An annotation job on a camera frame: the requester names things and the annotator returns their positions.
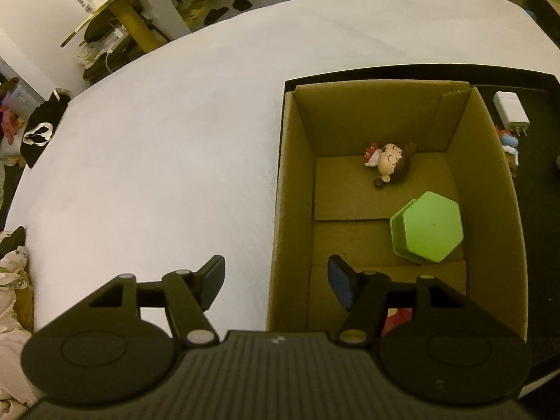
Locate brown cardboard box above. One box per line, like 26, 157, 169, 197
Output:
267, 79, 528, 346

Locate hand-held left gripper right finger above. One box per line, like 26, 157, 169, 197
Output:
328, 254, 471, 346

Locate red object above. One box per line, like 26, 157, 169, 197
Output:
383, 307, 414, 337

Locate white charger plug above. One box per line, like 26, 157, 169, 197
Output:
493, 91, 530, 137

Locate brown-haired doll figurine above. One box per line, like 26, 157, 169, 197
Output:
363, 141, 416, 188

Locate pink plush toys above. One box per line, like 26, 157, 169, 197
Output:
0, 104, 23, 146

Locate pile of light clothes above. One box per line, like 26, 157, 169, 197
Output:
0, 226, 39, 408

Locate green hexagonal box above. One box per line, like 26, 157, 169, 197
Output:
389, 191, 464, 265

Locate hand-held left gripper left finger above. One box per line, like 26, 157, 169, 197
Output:
65, 254, 226, 347

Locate round yellow-edged table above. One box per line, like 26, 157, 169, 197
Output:
59, 0, 172, 53

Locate black and white cloth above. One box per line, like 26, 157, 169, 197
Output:
21, 89, 71, 168

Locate black tray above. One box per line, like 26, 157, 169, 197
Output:
278, 63, 560, 399

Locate blue and red figurine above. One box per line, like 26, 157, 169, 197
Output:
496, 126, 521, 168

